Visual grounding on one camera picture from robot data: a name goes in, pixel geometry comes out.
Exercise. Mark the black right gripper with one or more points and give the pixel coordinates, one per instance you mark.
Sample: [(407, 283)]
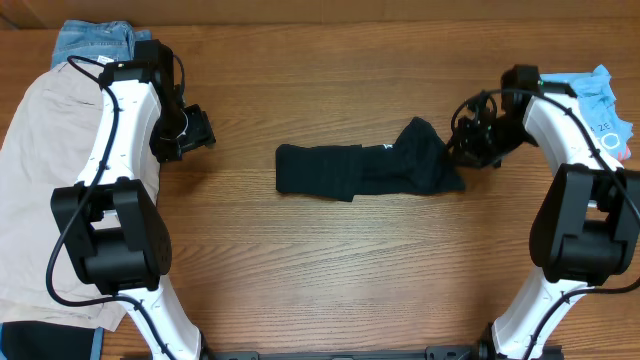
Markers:
[(462, 153)]

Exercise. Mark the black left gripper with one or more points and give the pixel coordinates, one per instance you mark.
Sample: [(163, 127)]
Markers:
[(202, 133)]

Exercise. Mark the black t-shirt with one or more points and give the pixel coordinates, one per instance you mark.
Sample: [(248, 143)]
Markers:
[(416, 163)]

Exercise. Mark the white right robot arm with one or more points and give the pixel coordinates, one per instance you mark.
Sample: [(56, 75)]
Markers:
[(587, 227)]

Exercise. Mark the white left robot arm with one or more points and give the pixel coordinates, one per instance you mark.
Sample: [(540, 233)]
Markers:
[(114, 246)]

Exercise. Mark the blue denim jeans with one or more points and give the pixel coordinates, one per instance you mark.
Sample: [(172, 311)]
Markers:
[(113, 40)]

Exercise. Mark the light blue printed t-shirt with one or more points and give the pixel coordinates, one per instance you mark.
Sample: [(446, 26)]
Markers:
[(597, 103)]

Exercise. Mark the beige shorts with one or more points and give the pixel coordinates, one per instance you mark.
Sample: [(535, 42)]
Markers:
[(57, 137)]

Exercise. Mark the black garment with blue trim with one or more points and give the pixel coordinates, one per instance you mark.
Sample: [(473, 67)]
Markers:
[(31, 340)]

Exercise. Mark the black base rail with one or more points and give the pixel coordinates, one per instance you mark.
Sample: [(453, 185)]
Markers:
[(430, 353)]

